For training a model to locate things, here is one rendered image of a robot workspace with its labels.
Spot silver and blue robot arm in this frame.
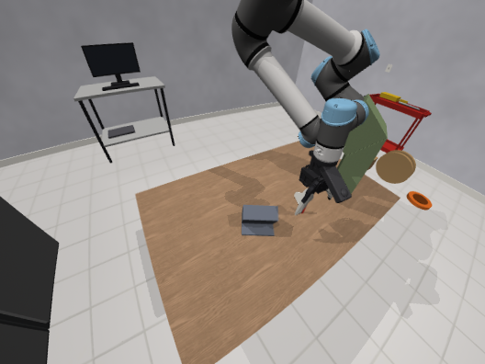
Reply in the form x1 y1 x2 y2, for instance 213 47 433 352
231 0 380 203

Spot dark grey sloped panel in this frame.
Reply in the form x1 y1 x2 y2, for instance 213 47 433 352
242 205 278 236

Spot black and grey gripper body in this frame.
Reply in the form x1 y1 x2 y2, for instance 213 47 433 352
299 150 338 194

